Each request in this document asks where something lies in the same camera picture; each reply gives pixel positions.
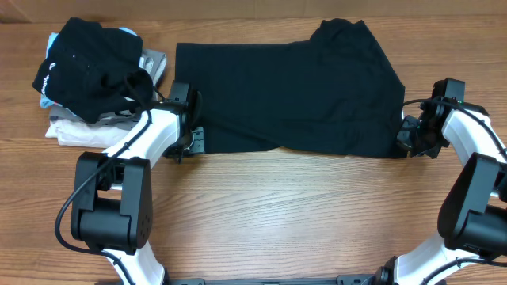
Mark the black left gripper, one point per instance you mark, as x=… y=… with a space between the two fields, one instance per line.
x=198 y=144

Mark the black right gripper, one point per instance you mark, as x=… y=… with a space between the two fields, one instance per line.
x=403 y=140

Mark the dark navy t-shirt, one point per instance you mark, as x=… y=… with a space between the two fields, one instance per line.
x=335 y=93

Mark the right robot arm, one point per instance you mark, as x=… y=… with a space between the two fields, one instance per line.
x=469 y=229

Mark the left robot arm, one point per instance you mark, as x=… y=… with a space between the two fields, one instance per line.
x=112 y=207

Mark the black folded garment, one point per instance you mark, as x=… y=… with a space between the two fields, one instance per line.
x=93 y=67

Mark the cream folded garment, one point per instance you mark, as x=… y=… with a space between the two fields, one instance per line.
x=76 y=133

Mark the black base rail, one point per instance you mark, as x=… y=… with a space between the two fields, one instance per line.
x=361 y=279

